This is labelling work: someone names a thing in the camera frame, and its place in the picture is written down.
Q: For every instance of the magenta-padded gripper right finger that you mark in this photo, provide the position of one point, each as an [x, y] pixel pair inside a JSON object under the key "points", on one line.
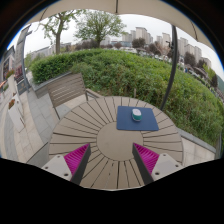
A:
{"points": [[147, 160]]}

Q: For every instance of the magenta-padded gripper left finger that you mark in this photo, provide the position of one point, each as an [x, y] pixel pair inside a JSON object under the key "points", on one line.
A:
{"points": [[76, 159]]}

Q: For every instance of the white and teal computer mouse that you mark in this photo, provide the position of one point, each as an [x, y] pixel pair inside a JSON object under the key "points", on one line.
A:
{"points": [[136, 115]]}

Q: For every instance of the blue rectangular mouse pad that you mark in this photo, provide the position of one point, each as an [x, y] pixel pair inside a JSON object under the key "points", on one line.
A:
{"points": [[125, 122]]}

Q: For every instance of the brown slatted wooden chair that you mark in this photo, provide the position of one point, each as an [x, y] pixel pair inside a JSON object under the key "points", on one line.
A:
{"points": [[66, 88]]}

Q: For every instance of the green hedge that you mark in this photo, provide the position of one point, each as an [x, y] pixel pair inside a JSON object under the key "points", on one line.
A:
{"points": [[116, 73]]}

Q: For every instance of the dark curved umbrella pole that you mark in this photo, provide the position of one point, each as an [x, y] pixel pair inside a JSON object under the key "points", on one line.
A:
{"points": [[173, 66]]}

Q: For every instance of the sparse thin-trunked tree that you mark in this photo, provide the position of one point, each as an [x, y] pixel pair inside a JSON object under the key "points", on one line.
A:
{"points": [[59, 36]]}

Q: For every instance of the group of high-rise buildings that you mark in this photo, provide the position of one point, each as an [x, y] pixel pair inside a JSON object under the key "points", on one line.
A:
{"points": [[141, 33]]}

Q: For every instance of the round leafy green tree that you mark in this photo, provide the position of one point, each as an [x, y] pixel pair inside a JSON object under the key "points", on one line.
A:
{"points": [[100, 25]]}

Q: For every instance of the beige umbrella canopy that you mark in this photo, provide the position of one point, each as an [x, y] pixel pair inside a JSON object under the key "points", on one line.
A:
{"points": [[133, 6]]}

